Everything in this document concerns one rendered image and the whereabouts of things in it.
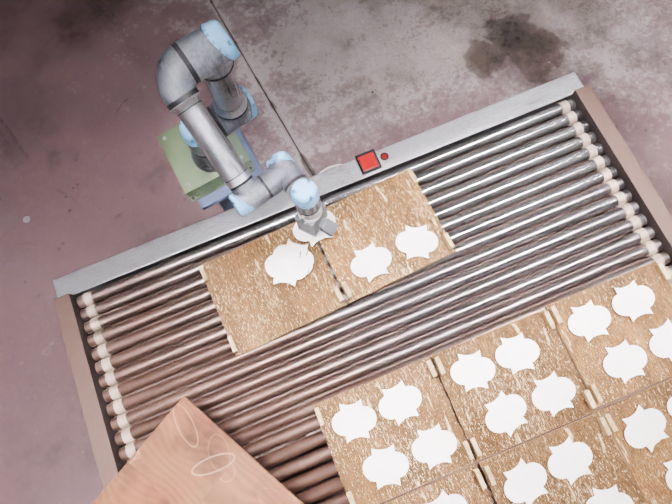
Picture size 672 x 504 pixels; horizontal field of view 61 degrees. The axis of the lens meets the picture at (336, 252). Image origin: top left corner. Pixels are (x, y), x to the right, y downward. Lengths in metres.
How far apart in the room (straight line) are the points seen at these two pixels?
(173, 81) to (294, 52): 1.98
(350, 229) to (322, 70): 1.60
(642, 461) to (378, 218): 1.13
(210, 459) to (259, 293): 0.55
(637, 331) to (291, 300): 1.14
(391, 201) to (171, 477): 1.15
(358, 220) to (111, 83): 2.10
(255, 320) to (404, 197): 0.68
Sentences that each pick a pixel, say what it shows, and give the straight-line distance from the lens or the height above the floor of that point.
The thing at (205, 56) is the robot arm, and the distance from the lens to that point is 1.60.
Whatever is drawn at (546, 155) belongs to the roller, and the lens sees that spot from 2.23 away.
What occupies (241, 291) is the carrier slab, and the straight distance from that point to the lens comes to 2.00.
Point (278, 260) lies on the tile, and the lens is 1.96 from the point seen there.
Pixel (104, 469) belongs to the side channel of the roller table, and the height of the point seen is 0.95.
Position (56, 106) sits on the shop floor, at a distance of 3.78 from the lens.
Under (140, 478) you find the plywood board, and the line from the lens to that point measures 1.94.
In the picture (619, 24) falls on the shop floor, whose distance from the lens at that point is 3.86.
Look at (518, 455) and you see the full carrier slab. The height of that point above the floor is 0.94.
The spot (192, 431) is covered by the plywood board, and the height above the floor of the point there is 1.04.
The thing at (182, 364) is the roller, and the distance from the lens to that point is 2.03.
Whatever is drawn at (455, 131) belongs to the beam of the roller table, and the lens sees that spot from 2.21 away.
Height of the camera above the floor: 2.84
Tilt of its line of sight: 73 degrees down
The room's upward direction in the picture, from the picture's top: 11 degrees counter-clockwise
